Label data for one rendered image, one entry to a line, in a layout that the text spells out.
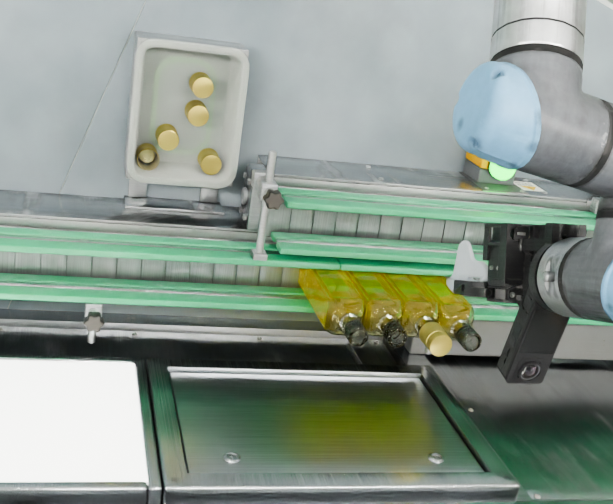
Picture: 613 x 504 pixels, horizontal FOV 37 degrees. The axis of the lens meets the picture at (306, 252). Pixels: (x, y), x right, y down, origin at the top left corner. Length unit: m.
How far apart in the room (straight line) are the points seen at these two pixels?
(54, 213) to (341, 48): 0.54
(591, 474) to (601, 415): 0.21
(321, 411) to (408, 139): 0.54
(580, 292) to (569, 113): 0.16
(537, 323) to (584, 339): 0.84
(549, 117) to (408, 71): 0.90
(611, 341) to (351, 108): 0.65
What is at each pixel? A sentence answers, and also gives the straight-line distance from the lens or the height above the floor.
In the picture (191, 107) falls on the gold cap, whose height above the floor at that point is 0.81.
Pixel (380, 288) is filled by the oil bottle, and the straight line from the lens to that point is 1.41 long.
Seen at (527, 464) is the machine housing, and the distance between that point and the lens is 1.42.
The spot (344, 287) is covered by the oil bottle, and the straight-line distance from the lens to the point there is 1.38.
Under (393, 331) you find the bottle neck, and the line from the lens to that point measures 1.31.
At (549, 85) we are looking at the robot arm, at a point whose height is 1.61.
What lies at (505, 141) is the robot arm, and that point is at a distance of 0.72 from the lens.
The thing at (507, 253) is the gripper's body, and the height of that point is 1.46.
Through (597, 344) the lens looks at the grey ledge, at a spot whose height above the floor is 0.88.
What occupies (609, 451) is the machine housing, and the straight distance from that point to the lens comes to 1.53.
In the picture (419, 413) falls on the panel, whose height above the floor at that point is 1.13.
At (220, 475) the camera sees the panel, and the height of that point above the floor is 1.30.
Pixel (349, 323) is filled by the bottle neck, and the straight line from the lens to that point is 1.31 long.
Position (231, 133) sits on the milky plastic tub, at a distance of 1.49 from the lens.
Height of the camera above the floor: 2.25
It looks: 65 degrees down
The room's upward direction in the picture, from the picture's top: 148 degrees clockwise
